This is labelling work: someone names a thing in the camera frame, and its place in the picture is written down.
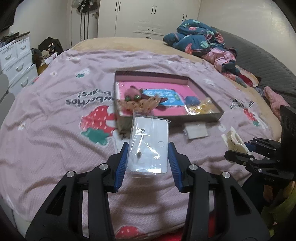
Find white drawer cabinet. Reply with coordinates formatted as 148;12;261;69
1;32;38;95

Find black bag on floor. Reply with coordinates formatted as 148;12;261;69
31;37;64;69

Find cream cat hair clip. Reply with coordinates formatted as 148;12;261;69
221;127;251;154

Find pink plush toy green eyes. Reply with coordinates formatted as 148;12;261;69
124;85;144;102

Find white earring card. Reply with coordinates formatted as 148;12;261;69
127;112;169;175

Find dark floral crumpled quilt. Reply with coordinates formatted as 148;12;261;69
163;19;247;87

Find small grey card packet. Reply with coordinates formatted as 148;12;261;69
184;122;208;140

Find grey chair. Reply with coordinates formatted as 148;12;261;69
0;74;16;126

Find white wardrobe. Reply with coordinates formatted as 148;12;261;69
97;0;201;40

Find dark grey headboard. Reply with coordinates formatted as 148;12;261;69
214;28;295;108

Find pink strawberry print blanket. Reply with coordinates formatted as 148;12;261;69
1;50;281;223

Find pink shallow cardboard box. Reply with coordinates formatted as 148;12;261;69
114;71;224;133

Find dark pink hair claw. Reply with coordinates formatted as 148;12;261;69
139;94;168;110

